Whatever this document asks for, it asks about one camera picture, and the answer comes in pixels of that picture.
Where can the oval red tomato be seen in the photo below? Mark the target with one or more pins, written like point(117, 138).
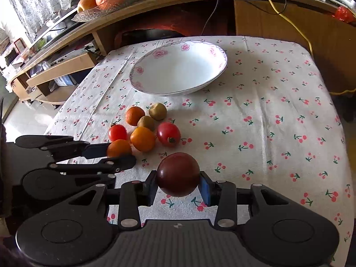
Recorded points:
point(168, 134)

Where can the green-brown kiwi fruit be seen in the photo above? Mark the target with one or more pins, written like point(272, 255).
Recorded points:
point(147, 122)

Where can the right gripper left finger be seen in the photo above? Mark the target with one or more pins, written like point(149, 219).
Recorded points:
point(133, 195)

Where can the dark red large tomato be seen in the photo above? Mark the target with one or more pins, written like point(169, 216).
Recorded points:
point(178, 174)

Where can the yellow apple in dish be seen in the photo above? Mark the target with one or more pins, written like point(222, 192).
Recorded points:
point(84, 5)

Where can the curved wooden tv cabinet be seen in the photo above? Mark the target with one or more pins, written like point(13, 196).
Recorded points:
point(310, 23)

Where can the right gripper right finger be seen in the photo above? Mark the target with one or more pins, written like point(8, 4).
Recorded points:
point(222, 194)

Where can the white floral ceramic bowl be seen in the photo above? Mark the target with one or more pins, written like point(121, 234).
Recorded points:
point(178, 68)

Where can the glass fruit dish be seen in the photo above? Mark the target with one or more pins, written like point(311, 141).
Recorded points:
point(107, 7)

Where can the red basin under cabinet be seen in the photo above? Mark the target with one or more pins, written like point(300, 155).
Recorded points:
point(167, 23)

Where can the tan kiwi fruit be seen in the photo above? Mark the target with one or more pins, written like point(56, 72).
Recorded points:
point(158, 111)

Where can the small red tomato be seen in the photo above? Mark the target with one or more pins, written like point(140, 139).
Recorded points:
point(117, 132)

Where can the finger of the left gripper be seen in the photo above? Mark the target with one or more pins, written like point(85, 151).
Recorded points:
point(104, 166)
point(63, 147)

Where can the red plastic bag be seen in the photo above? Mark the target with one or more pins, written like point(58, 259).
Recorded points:
point(344, 14)

